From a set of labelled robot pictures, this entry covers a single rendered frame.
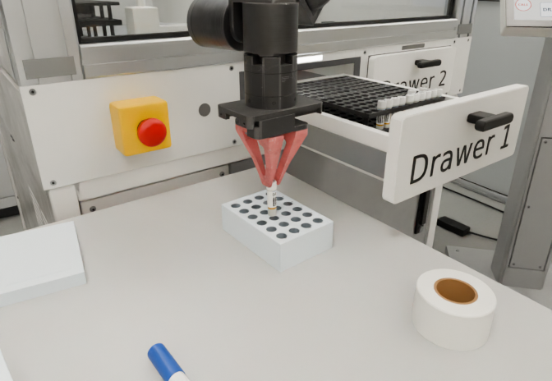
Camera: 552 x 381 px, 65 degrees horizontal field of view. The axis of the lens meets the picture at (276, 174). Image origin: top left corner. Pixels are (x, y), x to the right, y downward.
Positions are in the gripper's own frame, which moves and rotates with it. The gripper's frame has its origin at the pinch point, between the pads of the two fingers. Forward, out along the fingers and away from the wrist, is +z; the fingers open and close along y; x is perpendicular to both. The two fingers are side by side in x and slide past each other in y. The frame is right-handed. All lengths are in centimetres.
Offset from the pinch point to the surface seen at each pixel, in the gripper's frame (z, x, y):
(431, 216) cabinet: 42, -23, -77
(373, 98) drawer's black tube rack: -4.9, -5.7, -24.3
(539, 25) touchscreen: -11, -16, -103
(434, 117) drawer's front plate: -6.7, 9.7, -16.9
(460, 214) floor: 86, -57, -164
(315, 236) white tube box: 6.2, 5.5, -2.4
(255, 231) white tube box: 5.9, 0.8, 3.0
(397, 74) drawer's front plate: -3, -21, -51
